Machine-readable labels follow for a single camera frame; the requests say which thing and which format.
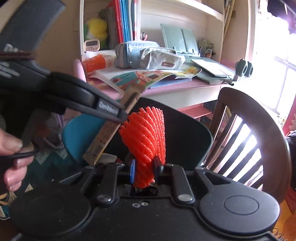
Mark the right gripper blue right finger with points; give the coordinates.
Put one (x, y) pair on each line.
(158, 168)

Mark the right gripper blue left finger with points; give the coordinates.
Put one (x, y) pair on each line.
(132, 171)

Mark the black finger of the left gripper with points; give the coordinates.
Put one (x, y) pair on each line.
(103, 107)

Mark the brown toothpaste box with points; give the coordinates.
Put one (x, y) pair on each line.
(109, 129)

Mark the orange foam fruit net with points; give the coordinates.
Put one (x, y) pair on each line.
(144, 135)

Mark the person's left hand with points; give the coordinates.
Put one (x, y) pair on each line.
(15, 158)

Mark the colourful open picture book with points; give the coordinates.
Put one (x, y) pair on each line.
(121, 79)

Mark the orange tissue pack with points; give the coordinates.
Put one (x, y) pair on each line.
(98, 62)

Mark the blue grey pencil case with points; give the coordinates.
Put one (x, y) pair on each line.
(128, 53)

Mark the white digital timer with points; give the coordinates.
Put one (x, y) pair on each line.
(92, 45)

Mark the teal cream quilt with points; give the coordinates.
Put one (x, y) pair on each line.
(47, 166)

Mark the beige grey pencil case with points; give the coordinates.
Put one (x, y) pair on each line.
(158, 58)

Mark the pink study desk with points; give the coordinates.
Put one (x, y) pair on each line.
(179, 96)

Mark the yellow plush toy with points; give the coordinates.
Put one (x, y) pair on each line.
(96, 28)

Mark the row of upright books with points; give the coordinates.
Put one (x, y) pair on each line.
(123, 20)

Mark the dark wooden chair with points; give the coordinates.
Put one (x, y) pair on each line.
(248, 145)

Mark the green book stand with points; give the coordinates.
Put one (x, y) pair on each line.
(182, 40)

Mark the green closed notebook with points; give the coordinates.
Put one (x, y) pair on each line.
(213, 72)

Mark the green desk lamp clamp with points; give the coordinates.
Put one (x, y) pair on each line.
(243, 69)

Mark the pink cartoon board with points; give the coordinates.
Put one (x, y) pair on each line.
(290, 124)

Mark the white bookshelf hutch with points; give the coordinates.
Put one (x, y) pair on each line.
(223, 26)

